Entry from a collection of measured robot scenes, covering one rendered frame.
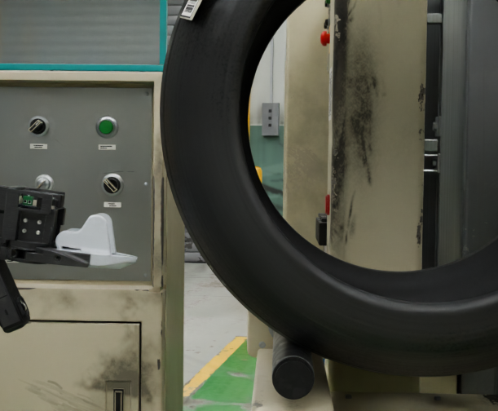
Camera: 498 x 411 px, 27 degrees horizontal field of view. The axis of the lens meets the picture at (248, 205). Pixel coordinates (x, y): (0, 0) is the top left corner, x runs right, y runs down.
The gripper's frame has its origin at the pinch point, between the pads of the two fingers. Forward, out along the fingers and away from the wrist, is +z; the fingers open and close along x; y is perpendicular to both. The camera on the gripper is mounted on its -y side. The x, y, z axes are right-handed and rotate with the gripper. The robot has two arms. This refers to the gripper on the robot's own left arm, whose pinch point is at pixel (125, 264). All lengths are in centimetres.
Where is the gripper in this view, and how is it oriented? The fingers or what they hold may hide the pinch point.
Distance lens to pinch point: 119.5
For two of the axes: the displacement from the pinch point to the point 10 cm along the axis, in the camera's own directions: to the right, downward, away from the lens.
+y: 1.3, -9.9, -0.5
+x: 0.3, -0.5, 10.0
